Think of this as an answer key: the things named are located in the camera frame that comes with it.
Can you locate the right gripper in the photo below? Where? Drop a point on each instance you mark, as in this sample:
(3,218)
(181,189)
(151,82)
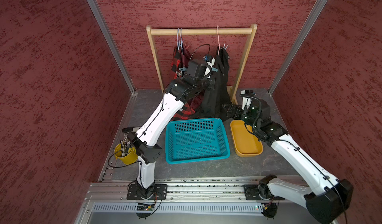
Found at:
(237,108)

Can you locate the yellow cup with tools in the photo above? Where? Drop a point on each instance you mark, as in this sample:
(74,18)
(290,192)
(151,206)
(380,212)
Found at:
(125,152)

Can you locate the blue wire hanger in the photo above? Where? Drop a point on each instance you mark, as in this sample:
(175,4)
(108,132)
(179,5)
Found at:
(180,40)

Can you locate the wooden clothes rack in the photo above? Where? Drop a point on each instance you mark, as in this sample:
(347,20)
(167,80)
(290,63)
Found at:
(250,32)

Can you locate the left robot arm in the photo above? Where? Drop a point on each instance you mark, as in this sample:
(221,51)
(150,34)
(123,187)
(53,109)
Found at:
(196,79)

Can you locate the maroon satin shirt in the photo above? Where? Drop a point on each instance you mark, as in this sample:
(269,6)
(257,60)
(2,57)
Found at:
(197,101)

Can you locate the black long-sleeve shirt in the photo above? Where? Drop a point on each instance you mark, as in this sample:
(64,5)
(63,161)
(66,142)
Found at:
(213,101)

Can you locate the yellow plastic tray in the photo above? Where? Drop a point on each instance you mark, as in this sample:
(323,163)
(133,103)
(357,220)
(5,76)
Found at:
(246,144)

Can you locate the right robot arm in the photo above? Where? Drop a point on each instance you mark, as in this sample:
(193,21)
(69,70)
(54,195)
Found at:
(325,196)

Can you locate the pink wire hanger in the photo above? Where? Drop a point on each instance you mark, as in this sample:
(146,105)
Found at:
(218,40)

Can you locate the red black plaid shirt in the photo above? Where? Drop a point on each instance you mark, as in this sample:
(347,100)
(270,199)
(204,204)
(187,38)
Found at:
(185,112)

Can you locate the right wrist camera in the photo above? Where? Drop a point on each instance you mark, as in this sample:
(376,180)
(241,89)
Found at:
(246,100)

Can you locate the teal plastic basket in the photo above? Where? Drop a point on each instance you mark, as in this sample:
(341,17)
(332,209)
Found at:
(196,140)

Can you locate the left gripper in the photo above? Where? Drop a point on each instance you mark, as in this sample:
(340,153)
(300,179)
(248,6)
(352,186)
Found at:
(212,80)

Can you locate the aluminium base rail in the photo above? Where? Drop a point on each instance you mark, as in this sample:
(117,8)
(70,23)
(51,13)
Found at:
(211,196)

